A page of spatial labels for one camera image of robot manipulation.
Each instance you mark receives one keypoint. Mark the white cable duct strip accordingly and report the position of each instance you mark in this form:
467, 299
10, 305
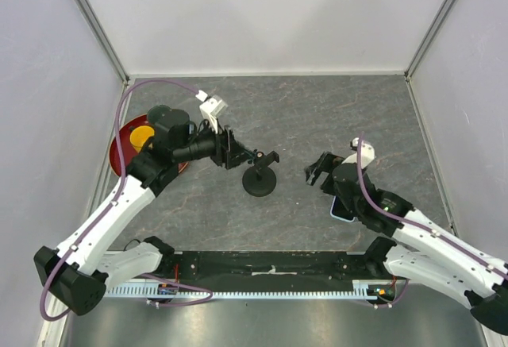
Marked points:
151, 289

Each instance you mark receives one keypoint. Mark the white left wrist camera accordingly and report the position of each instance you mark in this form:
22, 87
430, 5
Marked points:
210, 108

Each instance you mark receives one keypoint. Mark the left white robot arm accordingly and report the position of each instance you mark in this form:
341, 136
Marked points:
76, 272

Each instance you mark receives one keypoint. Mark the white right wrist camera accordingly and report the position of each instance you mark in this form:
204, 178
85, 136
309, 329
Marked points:
365, 154

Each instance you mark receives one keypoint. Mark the yellow cup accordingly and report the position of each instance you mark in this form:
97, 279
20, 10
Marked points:
139, 136

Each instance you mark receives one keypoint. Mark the black phone stand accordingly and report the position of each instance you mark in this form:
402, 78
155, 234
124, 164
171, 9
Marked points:
260, 180

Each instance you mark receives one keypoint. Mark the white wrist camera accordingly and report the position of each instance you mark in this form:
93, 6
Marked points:
365, 154
210, 108

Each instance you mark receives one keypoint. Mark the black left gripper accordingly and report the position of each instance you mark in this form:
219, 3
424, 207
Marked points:
227, 149

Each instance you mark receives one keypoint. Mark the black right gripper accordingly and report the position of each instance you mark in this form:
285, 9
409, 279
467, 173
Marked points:
329, 160

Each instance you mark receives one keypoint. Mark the phone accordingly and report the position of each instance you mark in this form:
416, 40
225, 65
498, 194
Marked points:
343, 210

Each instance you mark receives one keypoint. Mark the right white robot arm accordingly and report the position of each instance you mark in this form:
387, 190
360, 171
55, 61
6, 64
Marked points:
418, 248

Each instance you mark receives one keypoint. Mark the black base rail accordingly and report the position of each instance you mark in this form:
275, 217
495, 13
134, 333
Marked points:
193, 265

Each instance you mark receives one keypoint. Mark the dark green cup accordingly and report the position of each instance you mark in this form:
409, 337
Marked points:
156, 113

